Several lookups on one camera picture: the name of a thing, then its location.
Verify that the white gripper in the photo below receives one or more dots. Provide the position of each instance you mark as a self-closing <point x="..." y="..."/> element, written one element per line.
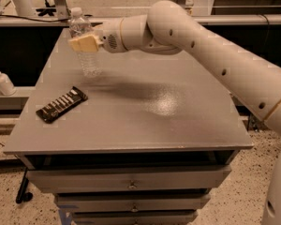
<point x="110" y="37"/>

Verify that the clear water bottle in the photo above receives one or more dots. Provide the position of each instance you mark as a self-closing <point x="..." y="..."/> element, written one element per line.
<point x="78" y="26"/>

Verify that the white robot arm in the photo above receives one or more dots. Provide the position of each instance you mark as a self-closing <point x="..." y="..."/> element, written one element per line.
<point x="167" y="29"/>

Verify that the white pump dispenser bottle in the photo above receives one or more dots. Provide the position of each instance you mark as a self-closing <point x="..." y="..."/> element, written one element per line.
<point x="7" y="87"/>

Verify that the black snack bar wrapper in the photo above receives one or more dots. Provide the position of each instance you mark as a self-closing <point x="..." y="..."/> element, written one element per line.
<point x="63" y="104"/>

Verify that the grey drawer cabinet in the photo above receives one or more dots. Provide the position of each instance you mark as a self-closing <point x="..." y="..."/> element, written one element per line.
<point x="143" y="110"/>

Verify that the top grey drawer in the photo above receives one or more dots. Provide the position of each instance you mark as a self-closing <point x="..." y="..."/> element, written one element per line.
<point x="129" y="179"/>

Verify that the grey drawer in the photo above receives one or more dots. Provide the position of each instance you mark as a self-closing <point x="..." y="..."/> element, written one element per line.
<point x="132" y="202"/>
<point x="129" y="179"/>
<point x="180" y="217"/>

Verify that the middle grey drawer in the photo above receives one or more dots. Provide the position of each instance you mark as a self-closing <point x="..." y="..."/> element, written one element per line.
<point x="132" y="202"/>

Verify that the black caster leg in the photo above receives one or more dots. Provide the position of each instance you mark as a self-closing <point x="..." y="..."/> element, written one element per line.
<point x="23" y="196"/>

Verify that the bottom grey drawer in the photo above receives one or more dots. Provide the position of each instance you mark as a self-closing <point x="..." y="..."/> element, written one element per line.
<point x="180" y="217"/>

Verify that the left metal frame post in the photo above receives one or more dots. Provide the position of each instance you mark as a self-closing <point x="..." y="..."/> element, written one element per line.
<point x="61" y="9"/>

